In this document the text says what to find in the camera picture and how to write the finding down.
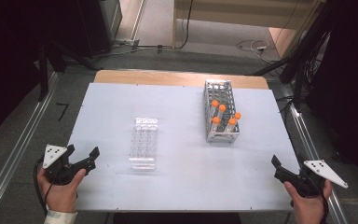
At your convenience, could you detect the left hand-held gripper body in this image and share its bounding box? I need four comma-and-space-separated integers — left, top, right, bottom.
42, 144, 86, 187

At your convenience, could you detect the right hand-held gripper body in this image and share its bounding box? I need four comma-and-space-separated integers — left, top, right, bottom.
294, 160, 349, 198

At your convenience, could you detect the clear plastic test tube rack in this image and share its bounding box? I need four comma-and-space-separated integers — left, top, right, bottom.
128, 117, 159, 171

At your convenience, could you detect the metal test tube rack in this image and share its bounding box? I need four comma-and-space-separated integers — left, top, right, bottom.
202, 78, 241, 145

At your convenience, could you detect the person's left hand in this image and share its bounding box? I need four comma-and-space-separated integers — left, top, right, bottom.
36, 167, 88, 215

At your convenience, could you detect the person's right hand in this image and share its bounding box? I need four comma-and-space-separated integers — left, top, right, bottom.
283, 179, 333, 224

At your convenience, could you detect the black metal stand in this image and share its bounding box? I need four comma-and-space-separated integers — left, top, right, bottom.
37, 41, 49, 103

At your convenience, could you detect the white table board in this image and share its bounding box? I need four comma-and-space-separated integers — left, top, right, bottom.
68, 82, 301, 213

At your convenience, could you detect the grey power strip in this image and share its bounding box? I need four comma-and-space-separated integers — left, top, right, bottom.
113, 38, 141, 49

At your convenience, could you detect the black cabinet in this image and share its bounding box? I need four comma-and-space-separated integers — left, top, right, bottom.
76, 0, 123, 59

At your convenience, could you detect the beige wooden furniture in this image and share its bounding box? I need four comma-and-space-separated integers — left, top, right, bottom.
172, 0, 328, 59

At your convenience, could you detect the left hand-held gripper cable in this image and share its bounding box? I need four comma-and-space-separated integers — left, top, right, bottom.
33, 156, 50, 217

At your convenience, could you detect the hand-held gripper cable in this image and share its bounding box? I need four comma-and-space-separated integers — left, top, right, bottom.
320, 186, 330, 224
33, 156, 50, 217

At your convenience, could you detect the aluminium floor rail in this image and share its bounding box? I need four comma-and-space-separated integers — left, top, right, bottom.
0, 72, 60, 224
280, 83, 350, 224

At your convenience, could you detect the right hand-held gripper cable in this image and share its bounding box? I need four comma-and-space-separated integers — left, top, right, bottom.
320, 186, 330, 224

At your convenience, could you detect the black stand with cables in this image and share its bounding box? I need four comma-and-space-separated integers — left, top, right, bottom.
250, 0, 335, 110

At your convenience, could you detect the white floor cable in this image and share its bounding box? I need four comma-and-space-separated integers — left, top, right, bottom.
236, 38, 272, 58

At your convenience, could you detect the black floor cable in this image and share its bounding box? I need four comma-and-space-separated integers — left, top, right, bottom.
172, 0, 195, 50

